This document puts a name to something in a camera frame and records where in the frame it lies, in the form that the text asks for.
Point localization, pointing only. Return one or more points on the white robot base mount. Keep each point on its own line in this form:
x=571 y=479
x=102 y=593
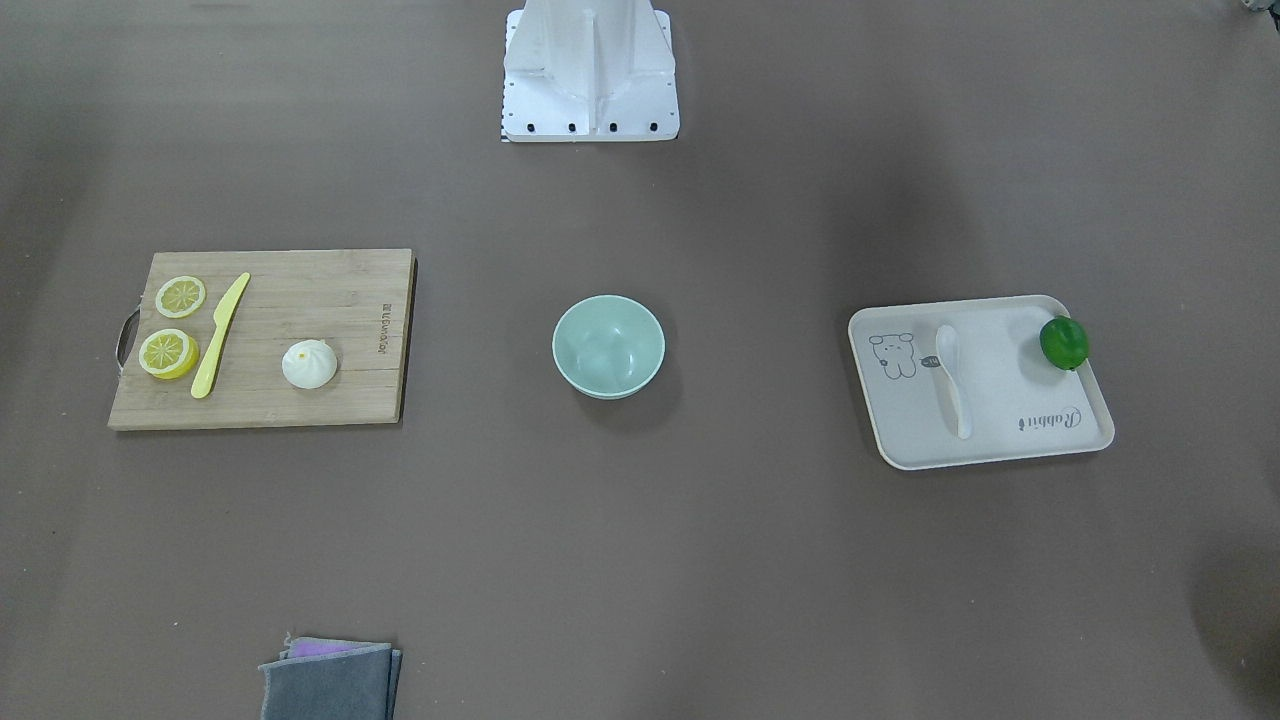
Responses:
x=589 y=71

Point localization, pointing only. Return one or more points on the beige rabbit tray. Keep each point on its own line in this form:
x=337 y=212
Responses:
x=1022 y=405

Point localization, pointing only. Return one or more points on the green lime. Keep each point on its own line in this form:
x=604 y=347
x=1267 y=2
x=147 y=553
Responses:
x=1064 y=342

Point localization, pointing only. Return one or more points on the mint green bowl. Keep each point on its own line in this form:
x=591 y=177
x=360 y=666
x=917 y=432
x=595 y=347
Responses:
x=608 y=346

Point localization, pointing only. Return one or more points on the thin lemon slice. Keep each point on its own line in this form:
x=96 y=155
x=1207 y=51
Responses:
x=180 y=297

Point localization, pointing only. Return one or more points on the white steamed bun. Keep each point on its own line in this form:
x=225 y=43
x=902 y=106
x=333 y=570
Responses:
x=309 y=364

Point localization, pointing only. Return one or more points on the yellow plastic knife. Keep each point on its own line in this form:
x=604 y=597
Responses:
x=207 y=371

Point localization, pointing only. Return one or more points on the white ceramic spoon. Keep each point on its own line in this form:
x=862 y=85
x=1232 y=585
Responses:
x=947 y=350

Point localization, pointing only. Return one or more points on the bamboo cutting board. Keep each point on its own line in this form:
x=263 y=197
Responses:
x=359 y=301

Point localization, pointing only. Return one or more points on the thick lemon half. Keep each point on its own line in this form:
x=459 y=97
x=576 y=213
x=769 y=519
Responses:
x=168 y=354

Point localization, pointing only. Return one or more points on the grey folded cloth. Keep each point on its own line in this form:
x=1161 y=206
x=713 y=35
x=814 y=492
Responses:
x=322 y=678

